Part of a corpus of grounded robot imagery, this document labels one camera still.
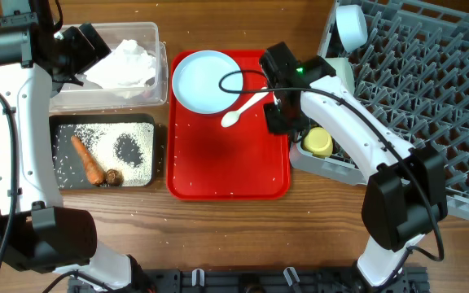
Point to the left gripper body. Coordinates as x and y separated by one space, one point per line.
80 54

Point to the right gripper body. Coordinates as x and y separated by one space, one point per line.
282 120

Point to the yellow plastic cup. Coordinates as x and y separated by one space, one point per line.
318 142

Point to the white tissue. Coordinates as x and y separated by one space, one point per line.
127 72

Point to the white plastic spoon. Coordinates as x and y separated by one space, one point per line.
231 118

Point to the mint green bowl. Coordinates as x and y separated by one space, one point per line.
344 71

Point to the small red wrapper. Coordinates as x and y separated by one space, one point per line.
149 94

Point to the light blue plate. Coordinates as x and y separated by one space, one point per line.
196 82

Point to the white rice grains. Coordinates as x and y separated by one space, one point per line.
104 142

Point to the light blue bowl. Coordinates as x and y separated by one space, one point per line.
351 27

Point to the orange carrot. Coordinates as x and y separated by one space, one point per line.
94 173

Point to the brown mushroom scrap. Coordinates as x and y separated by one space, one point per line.
114 177

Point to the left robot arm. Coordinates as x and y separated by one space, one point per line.
38 55

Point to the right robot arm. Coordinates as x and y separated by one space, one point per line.
405 195

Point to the black waste tray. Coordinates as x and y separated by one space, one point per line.
67 179

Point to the grey dishwasher rack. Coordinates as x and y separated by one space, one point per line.
413 75

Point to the clear plastic bin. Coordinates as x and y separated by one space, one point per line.
72 99

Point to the red serving tray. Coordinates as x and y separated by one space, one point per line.
208 162

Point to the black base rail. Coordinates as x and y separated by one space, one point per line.
323 280

